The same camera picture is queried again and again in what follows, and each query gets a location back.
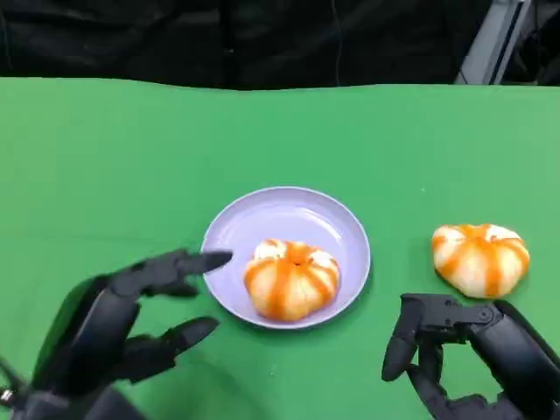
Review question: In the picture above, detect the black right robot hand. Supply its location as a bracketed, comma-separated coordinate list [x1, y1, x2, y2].
[381, 292, 560, 420]

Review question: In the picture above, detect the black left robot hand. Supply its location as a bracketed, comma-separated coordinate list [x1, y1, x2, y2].
[31, 248, 235, 397]

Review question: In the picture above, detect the orange white toy bread roll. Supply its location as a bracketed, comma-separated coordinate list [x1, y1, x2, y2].
[243, 238, 341, 319]
[430, 223, 531, 299]

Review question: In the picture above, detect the green table cloth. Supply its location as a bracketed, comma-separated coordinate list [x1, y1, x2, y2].
[0, 76, 560, 420]

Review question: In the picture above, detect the lilac plate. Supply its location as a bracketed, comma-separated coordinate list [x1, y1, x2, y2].
[201, 185, 372, 329]

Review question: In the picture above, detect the black backdrop curtain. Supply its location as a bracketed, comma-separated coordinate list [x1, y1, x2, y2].
[0, 0, 560, 91]

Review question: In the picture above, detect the grey metal frame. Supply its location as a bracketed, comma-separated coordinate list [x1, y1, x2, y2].
[453, 0, 540, 86]

